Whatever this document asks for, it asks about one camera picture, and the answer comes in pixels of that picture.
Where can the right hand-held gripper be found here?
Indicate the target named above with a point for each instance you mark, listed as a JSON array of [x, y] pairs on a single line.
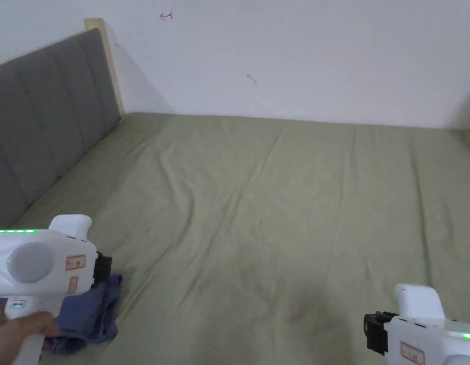
[[428, 334]]

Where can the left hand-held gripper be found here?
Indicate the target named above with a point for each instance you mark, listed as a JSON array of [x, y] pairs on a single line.
[[33, 262]]

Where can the dark blue garment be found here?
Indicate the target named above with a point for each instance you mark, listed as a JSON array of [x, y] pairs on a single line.
[[91, 311]]

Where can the person's left hand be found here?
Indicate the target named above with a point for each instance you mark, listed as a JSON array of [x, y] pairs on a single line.
[[18, 334]]

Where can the grey padded headboard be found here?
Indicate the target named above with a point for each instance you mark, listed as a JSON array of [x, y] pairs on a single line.
[[48, 121]]

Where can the bed with pale green sheet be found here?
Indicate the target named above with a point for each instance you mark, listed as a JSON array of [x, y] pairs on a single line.
[[257, 213]]

